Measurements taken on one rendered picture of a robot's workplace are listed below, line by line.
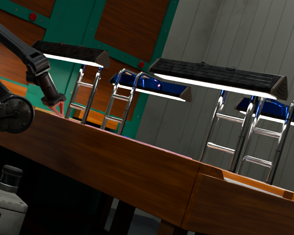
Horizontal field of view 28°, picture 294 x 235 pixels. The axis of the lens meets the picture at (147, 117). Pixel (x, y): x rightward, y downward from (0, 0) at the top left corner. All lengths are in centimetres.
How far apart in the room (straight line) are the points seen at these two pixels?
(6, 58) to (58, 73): 33
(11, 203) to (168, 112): 406
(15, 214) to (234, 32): 409
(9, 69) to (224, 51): 286
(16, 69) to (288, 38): 248
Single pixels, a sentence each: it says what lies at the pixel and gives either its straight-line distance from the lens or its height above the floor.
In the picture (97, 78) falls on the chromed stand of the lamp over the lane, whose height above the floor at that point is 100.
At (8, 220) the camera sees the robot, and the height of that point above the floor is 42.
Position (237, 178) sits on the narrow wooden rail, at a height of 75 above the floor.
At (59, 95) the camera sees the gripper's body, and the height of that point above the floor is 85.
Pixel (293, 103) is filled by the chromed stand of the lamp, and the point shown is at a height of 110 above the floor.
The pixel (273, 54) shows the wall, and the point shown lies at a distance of 504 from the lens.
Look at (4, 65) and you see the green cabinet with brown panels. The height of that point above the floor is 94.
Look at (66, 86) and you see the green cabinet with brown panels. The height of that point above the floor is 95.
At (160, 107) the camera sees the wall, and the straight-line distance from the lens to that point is 574.
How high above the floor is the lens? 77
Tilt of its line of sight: 2 degrees up
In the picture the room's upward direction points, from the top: 18 degrees clockwise
